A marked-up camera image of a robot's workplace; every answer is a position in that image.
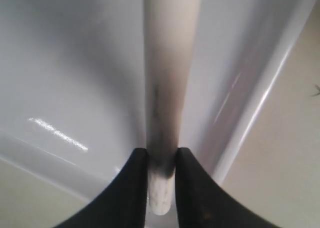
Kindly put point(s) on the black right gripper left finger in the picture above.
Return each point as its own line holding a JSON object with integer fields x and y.
{"x": 123, "y": 203}

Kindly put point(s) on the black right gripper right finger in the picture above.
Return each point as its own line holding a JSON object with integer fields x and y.
{"x": 202, "y": 203}

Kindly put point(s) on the pale wooden drumstick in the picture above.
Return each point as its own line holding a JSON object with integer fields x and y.
{"x": 169, "y": 28}

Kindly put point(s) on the white plastic tray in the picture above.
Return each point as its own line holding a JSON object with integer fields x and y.
{"x": 72, "y": 80}

